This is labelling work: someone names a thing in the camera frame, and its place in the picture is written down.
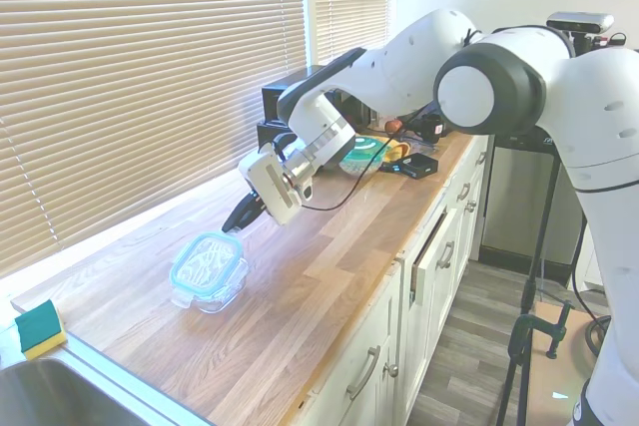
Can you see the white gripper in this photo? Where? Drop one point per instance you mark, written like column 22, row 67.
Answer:
column 272, row 186

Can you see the glass container with teal lid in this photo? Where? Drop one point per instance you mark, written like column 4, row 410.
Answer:
column 204, row 261

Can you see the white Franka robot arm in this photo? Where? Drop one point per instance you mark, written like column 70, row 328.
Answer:
column 499, row 87

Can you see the clear glass food container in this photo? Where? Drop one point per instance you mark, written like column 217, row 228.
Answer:
column 224, row 296

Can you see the black microwave oven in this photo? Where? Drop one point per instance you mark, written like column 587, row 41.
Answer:
column 279, row 94

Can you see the blue-green patterned bowl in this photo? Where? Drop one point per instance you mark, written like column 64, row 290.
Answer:
column 367, row 156

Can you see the yellow fruit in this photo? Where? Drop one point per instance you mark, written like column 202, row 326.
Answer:
column 401, row 150

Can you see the small red-orange fruit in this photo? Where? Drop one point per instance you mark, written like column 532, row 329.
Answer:
column 394, row 125

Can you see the small black box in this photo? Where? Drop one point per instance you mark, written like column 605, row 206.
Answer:
column 419, row 166

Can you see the black mug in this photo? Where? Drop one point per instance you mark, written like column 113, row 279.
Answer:
column 433, row 127

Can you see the white kitchen cabinet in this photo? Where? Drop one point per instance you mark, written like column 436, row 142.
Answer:
column 434, row 306

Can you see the round metal cabinet knob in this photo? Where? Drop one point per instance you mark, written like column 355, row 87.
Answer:
column 393, row 370
column 471, row 206

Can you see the yellow and green sponge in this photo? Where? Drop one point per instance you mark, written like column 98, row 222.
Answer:
column 40, row 328

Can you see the stainless steel sink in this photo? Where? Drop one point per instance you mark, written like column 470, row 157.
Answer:
column 60, row 391

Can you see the grey metal appliance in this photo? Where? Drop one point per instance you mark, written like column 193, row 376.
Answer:
column 519, row 206

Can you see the green metal clamp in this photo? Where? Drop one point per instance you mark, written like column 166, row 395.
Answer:
column 529, row 326

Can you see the black camera tripod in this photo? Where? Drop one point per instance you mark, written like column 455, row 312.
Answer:
column 534, row 246

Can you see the silver stereo camera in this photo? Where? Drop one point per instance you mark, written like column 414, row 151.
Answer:
column 581, row 22

